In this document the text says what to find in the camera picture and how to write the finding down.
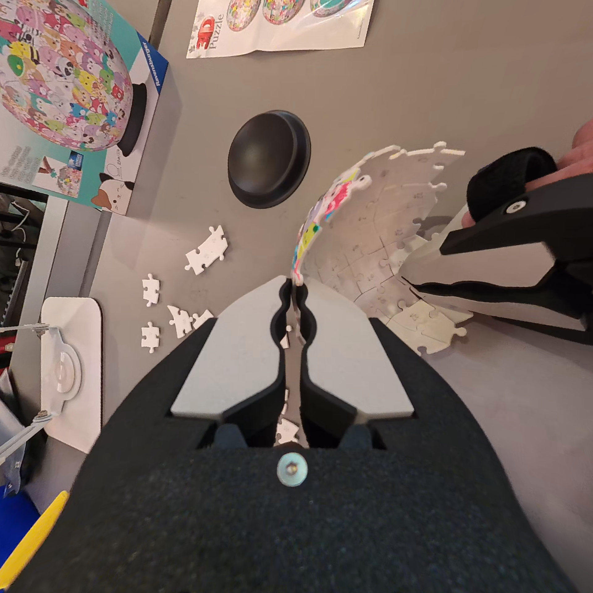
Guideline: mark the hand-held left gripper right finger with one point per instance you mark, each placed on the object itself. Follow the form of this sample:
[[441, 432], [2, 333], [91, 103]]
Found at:
[[356, 366]]

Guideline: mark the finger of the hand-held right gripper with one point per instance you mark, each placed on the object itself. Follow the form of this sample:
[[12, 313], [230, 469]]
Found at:
[[519, 308], [486, 266]]

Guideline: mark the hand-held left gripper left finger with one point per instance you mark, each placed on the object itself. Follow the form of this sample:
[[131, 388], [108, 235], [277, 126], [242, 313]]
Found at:
[[231, 361]]

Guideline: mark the partly built colourful puzzle ball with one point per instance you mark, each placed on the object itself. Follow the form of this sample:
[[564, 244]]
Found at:
[[380, 231]]

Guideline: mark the group of white puzzle pieces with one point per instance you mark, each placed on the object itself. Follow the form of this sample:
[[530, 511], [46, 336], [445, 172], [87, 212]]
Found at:
[[206, 250]]

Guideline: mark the black round puzzle stand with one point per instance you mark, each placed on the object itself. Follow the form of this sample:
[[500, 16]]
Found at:
[[268, 157]]

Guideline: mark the printed puzzle box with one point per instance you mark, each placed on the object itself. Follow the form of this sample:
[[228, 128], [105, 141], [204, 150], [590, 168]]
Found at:
[[69, 92]]

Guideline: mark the person's right hand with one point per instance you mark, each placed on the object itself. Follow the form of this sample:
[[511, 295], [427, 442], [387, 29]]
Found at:
[[581, 153]]

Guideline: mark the white flat pad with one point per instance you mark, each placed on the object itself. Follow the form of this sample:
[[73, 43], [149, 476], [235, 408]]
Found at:
[[88, 333]]

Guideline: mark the clear glass holder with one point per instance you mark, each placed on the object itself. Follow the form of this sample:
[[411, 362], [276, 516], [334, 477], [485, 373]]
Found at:
[[60, 370]]

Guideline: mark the yellow plastic bin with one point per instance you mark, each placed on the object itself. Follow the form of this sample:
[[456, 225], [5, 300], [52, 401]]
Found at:
[[41, 523]]

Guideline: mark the blue plastic bin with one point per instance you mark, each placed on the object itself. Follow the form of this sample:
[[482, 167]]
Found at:
[[14, 523]]

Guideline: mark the printed sticker sheet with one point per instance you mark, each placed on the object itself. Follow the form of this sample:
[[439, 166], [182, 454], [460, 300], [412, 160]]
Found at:
[[278, 28]]

